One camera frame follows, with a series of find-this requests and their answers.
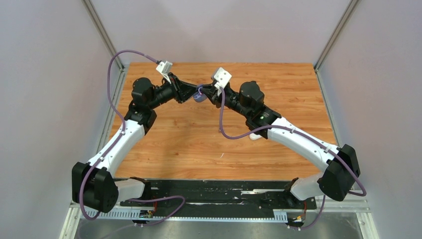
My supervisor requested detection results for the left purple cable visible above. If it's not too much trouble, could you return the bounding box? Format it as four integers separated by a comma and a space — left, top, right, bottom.
79, 49, 186, 228

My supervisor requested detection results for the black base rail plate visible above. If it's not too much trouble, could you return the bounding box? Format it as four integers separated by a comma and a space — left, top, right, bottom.
113, 178, 317, 219

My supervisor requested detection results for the blue-grey earbud case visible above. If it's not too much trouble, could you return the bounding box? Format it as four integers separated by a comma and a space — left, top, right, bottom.
193, 84, 207, 103

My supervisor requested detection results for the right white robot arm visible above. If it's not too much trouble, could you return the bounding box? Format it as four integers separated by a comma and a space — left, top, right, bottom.
194, 81, 366, 208

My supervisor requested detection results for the aluminium frame post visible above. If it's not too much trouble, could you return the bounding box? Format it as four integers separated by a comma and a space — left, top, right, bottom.
314, 0, 362, 80
82, 0, 127, 83

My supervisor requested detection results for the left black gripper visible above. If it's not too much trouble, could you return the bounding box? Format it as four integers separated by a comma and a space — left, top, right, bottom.
147, 72, 200, 110

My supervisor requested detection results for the left aluminium frame post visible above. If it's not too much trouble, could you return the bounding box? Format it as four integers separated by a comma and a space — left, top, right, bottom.
82, 0, 127, 83

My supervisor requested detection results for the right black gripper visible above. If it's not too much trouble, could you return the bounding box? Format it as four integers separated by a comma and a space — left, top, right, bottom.
200, 84, 250, 119

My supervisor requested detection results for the right aluminium frame post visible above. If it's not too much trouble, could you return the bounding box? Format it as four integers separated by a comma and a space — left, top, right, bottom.
314, 0, 362, 80

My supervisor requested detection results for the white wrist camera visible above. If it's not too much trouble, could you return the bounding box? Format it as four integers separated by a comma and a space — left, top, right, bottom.
212, 67, 232, 96
156, 60, 173, 84

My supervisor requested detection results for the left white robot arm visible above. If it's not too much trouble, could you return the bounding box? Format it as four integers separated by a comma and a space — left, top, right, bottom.
72, 73, 198, 213

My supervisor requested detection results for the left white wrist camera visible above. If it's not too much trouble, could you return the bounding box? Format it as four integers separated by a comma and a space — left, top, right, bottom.
156, 60, 173, 84

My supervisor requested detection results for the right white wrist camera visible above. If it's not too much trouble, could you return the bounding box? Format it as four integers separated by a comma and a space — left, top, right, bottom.
212, 67, 232, 96

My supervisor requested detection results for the white earbud charging case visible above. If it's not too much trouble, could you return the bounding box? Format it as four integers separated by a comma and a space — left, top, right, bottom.
249, 133, 263, 140

